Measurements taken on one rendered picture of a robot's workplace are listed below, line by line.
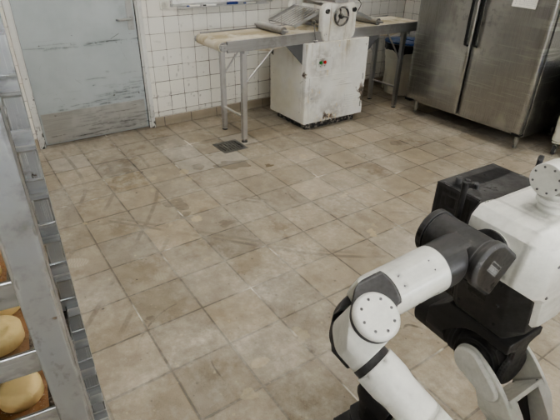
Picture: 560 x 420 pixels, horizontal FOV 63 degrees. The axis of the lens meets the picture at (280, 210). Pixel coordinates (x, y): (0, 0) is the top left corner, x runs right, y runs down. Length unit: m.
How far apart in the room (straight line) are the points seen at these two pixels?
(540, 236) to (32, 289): 0.84
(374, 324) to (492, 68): 4.31
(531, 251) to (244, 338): 1.64
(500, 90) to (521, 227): 3.92
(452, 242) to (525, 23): 3.94
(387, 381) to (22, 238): 0.54
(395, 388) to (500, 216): 0.44
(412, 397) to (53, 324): 0.51
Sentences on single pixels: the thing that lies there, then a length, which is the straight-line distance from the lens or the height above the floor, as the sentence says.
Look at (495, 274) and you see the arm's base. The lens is 0.96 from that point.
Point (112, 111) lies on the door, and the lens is 4.84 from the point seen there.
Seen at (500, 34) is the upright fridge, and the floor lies 0.99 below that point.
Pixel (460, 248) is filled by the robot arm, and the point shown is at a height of 1.23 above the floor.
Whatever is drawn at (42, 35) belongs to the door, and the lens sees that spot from 4.58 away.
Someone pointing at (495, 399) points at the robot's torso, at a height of 0.77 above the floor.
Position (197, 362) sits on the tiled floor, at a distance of 2.29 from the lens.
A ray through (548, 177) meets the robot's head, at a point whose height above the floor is 1.32.
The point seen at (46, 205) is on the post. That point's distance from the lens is 0.93.
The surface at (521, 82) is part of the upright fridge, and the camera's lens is 4.77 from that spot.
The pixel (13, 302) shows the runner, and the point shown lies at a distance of 0.51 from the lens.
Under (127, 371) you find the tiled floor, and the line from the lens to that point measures 2.32.
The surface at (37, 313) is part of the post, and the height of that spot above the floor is 1.40.
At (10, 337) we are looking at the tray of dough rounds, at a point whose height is 1.33.
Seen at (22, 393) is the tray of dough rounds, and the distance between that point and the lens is 0.65.
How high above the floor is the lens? 1.70
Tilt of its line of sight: 31 degrees down
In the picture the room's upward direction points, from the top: 1 degrees clockwise
